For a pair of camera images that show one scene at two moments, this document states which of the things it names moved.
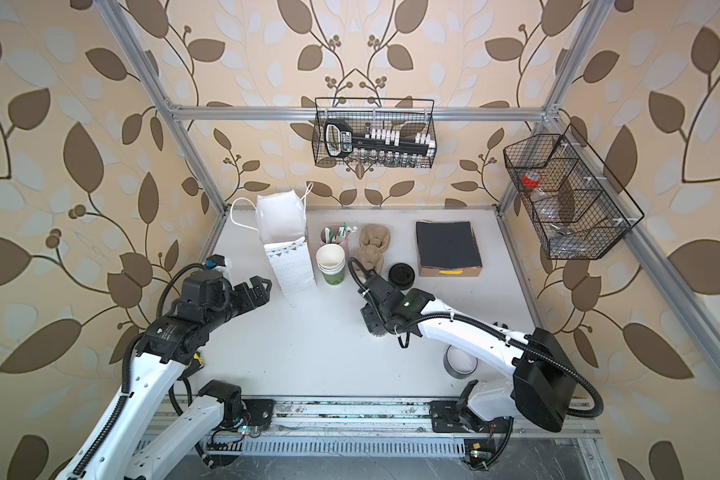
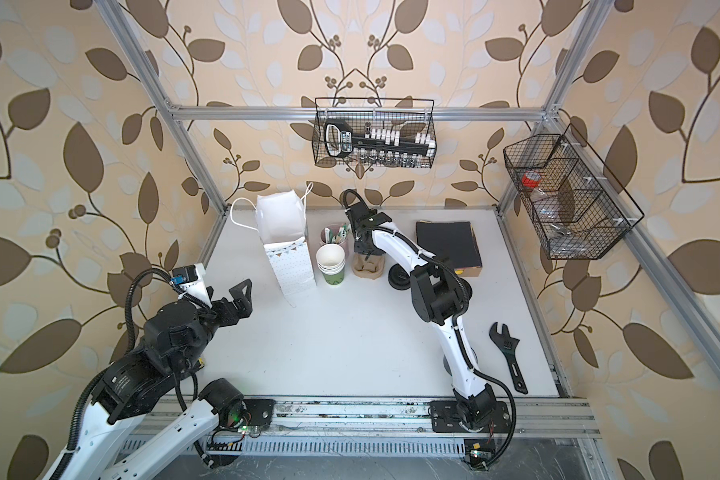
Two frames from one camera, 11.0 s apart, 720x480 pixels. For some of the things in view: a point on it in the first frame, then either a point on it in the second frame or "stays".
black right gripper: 371,322 -> 359,248
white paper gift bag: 280,220 stays
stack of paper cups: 330,261 stays
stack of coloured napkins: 447,245 stays
